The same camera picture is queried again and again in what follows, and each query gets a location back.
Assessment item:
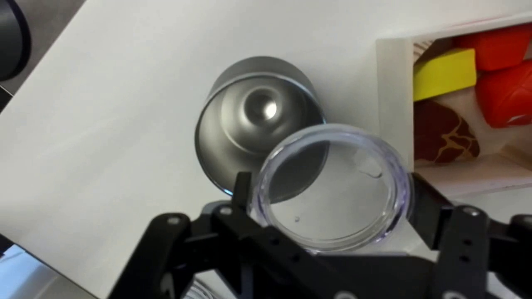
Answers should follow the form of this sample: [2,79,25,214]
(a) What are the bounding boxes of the yellow toy block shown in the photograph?
[413,46,479,103]

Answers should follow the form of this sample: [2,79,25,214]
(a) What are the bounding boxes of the clear plastic cup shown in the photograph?
[248,121,416,255]

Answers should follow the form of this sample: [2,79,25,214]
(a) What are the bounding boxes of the white box of toy food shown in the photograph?
[376,13,532,202]

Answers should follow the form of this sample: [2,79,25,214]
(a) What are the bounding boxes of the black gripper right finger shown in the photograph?
[406,171,532,299]

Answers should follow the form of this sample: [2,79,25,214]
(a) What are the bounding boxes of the red toy block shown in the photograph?
[456,23,532,74]
[474,58,532,129]

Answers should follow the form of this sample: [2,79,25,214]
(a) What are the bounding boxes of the brown patterned toy block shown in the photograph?
[414,98,483,166]

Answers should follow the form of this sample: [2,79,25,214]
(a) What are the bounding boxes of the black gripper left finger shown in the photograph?
[107,171,315,299]

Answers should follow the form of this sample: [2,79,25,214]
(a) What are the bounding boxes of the dark round stool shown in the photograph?
[0,0,34,83]

